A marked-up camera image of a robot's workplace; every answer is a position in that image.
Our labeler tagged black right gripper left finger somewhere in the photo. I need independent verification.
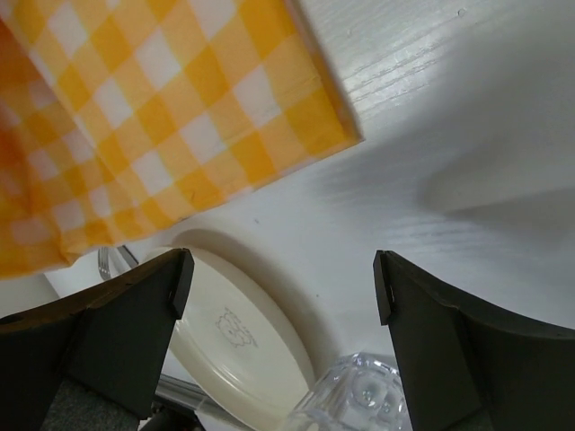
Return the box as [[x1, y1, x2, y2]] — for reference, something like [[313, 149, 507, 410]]
[[1, 249, 194, 430]]

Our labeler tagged silver fork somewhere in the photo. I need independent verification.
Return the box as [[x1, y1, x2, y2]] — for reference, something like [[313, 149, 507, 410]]
[[97, 245, 138, 281]]

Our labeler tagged aluminium front rail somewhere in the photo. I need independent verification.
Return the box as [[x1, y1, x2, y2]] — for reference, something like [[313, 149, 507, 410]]
[[155, 374, 211, 409]]

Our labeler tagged cream round plate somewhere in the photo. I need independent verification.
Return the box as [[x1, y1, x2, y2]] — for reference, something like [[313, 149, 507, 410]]
[[140, 227, 315, 430]]

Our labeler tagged clear plastic cup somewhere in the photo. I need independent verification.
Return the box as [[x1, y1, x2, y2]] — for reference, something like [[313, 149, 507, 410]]
[[280, 352, 412, 431]]

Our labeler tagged yellow white checkered cloth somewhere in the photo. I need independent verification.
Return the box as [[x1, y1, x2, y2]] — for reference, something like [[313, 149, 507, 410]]
[[1, 1, 360, 277]]

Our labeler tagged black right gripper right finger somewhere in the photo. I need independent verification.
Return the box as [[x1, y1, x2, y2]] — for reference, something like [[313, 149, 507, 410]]
[[373, 251, 574, 430]]

